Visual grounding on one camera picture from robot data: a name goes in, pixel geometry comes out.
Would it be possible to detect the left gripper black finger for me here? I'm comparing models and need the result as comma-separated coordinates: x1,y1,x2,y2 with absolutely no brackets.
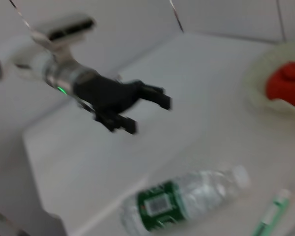
137,83,173,110
94,114,138,135

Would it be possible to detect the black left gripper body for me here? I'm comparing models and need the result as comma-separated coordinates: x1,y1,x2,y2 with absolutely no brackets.
73,70,145,119

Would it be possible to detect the clear plastic water bottle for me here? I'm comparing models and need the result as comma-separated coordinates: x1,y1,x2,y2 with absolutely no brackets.
119,164,251,233

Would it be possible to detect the red-orange fruit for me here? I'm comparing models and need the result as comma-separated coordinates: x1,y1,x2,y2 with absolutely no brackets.
265,61,295,108

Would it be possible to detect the green utility knife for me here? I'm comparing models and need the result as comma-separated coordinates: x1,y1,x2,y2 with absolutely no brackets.
250,188,292,236

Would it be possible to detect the translucent green fruit bowl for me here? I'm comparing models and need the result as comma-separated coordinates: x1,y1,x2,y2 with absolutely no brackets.
244,40,295,114

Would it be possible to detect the left gripper plug cable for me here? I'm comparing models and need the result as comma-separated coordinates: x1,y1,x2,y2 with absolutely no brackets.
75,97,95,115

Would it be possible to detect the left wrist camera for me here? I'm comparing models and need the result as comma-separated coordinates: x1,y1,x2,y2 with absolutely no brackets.
35,14,97,59

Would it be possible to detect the thin hanging cable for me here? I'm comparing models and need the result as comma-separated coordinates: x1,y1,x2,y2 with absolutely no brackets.
169,0,185,34

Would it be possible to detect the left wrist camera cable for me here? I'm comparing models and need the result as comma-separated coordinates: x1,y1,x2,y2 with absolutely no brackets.
9,0,42,40

